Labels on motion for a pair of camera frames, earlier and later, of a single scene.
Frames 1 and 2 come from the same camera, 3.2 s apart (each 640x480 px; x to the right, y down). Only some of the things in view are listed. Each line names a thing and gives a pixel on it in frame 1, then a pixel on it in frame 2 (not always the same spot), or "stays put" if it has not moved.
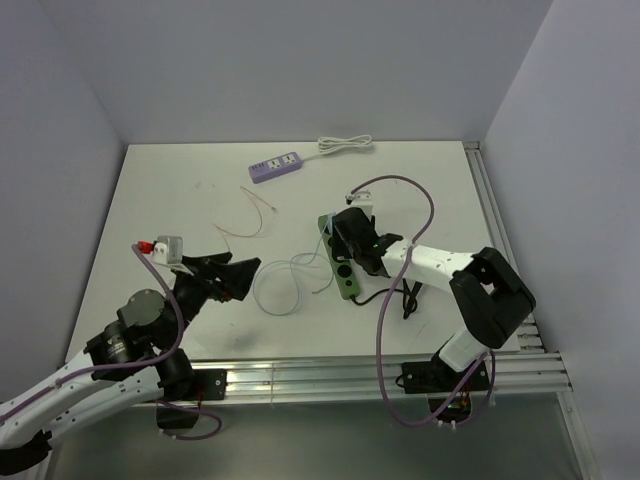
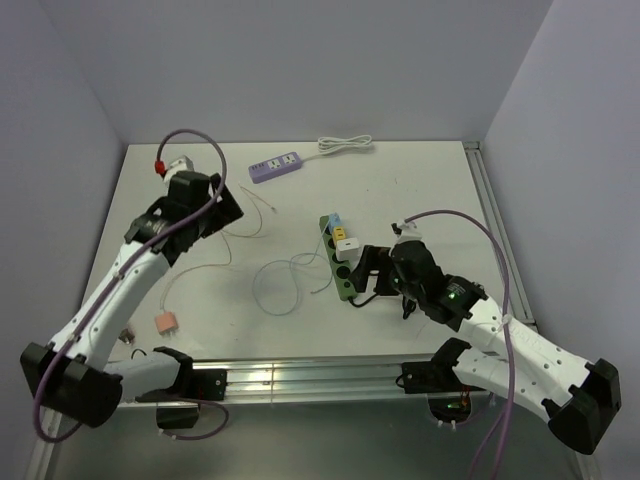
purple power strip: x=275 y=167 stays put
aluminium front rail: x=367 y=377 stays put
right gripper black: x=338 y=249 → x=373 y=258
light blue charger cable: x=296 y=274 stays put
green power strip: x=344 y=270 stays put
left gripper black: x=238 y=274 → x=225 y=213
